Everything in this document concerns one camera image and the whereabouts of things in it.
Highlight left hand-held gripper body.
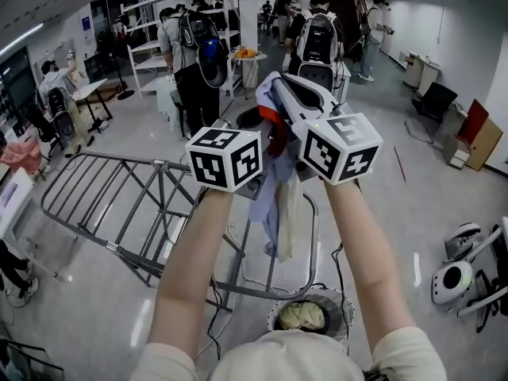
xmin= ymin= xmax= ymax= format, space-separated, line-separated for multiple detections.
xmin=184 ymin=119 xmax=267 ymax=202

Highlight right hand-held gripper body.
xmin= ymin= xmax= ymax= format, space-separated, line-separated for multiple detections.
xmin=272 ymin=72 xmax=384 ymax=187

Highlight light blue clothes with red trim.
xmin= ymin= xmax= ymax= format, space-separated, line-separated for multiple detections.
xmin=248 ymin=71 xmax=307 ymax=259

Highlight cream clothes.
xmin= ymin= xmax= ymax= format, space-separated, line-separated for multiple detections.
xmin=274 ymin=170 xmax=305 ymax=264

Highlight round white laundry basket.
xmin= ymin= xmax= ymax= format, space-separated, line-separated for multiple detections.
xmin=267 ymin=285 xmax=355 ymax=344

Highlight pale yellow clothes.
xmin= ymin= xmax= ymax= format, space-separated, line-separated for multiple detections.
xmin=279 ymin=301 xmax=327 ymax=331

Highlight person's right forearm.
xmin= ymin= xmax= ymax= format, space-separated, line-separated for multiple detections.
xmin=322 ymin=177 xmax=418 ymax=367

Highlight person's left forearm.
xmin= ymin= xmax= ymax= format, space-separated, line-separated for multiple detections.
xmin=148 ymin=187 xmax=236 ymax=361

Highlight black round base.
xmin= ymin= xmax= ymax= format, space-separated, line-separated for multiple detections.
xmin=236 ymin=106 xmax=266 ymax=131

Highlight grey metal drying rack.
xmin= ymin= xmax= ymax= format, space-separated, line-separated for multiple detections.
xmin=39 ymin=150 xmax=321 ymax=314

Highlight thin stick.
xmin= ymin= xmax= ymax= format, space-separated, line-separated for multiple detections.
xmin=392 ymin=146 xmax=408 ymax=185

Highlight white stool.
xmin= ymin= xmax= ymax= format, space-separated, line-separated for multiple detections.
xmin=155 ymin=76 xmax=188 ymax=135

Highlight round white side table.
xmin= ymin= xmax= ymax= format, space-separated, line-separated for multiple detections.
xmin=233 ymin=52 xmax=268 ymax=91

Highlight black office chair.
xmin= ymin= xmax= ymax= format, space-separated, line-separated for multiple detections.
xmin=403 ymin=81 xmax=460 ymax=146

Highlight white cabinet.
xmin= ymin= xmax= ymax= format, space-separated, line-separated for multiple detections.
xmin=402 ymin=49 xmax=442 ymax=97

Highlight black floor stand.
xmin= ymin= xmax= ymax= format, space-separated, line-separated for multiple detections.
xmin=112 ymin=21 xmax=137 ymax=102

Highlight white metal shelving unit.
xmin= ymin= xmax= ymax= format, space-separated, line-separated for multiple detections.
xmin=120 ymin=0 xmax=244 ymax=99

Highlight red and wooden boards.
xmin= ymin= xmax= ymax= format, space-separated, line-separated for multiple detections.
xmin=456 ymin=98 xmax=505 ymax=172

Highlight folding table with black legs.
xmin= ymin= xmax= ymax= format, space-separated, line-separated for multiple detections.
xmin=70 ymin=77 xmax=115 ymax=135

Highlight person's cream shirt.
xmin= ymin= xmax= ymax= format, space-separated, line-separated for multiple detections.
xmin=129 ymin=326 xmax=449 ymax=381

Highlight pink cloth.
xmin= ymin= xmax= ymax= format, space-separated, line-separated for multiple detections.
xmin=0 ymin=140 xmax=44 ymax=175

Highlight ceiling light strip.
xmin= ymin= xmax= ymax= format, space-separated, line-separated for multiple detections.
xmin=0 ymin=22 xmax=45 ymax=56

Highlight black cable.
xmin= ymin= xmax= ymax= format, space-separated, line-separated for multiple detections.
xmin=330 ymin=242 xmax=353 ymax=353
xmin=204 ymin=274 xmax=224 ymax=361

